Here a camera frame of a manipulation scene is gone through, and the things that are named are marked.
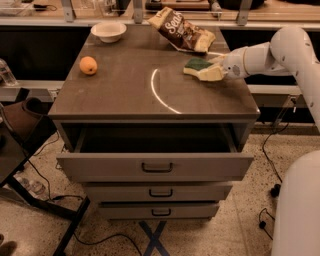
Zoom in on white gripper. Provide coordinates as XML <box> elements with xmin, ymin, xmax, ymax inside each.
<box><xmin>198</xmin><ymin>47</ymin><xmax>247</xmax><ymax>82</ymax></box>

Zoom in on green and yellow sponge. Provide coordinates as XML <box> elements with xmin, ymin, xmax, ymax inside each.
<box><xmin>183</xmin><ymin>58</ymin><xmax>212</xmax><ymax>80</ymax></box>

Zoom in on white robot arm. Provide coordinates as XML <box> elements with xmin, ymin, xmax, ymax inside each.
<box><xmin>207</xmin><ymin>26</ymin><xmax>320</xmax><ymax>256</ymax></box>

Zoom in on brown chip bag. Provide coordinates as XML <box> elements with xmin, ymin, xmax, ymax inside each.
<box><xmin>148</xmin><ymin>7</ymin><xmax>216</xmax><ymax>53</ymax></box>

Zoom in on grey drawer cabinet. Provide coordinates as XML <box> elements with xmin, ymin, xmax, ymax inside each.
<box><xmin>48</xmin><ymin>23</ymin><xmax>262</xmax><ymax>221</ymax></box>

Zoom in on white bowl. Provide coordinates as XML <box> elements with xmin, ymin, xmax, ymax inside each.
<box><xmin>91</xmin><ymin>22</ymin><xmax>127</xmax><ymax>43</ymax></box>

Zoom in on orange fruit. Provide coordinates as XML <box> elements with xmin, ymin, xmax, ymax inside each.
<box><xmin>79</xmin><ymin>56</ymin><xmax>98</xmax><ymax>75</ymax></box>

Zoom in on open top drawer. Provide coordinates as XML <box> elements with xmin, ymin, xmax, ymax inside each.
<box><xmin>57</xmin><ymin>125</ymin><xmax>253</xmax><ymax>183</ymax></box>

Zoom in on middle drawer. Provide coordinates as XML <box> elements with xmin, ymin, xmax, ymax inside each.
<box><xmin>83</xmin><ymin>182</ymin><xmax>232</xmax><ymax>203</ymax></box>

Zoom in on bottom drawer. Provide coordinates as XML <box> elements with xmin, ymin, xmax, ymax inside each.
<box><xmin>98</xmin><ymin>202</ymin><xmax>219</xmax><ymax>220</ymax></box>

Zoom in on clear plastic bottle on shelf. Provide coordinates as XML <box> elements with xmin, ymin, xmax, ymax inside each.
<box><xmin>0</xmin><ymin>59</ymin><xmax>18</xmax><ymax>86</ymax></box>

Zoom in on black side table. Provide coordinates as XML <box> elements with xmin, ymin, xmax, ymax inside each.
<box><xmin>0</xmin><ymin>87</ymin><xmax>92</xmax><ymax>256</ymax></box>

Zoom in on plastic bottle on floor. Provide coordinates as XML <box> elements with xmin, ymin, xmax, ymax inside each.
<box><xmin>17</xmin><ymin>177</ymin><xmax>46</xmax><ymax>196</ymax></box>

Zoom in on black floor cable left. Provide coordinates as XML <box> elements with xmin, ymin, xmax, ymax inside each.
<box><xmin>26</xmin><ymin>133</ymin><xmax>144</xmax><ymax>256</ymax></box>

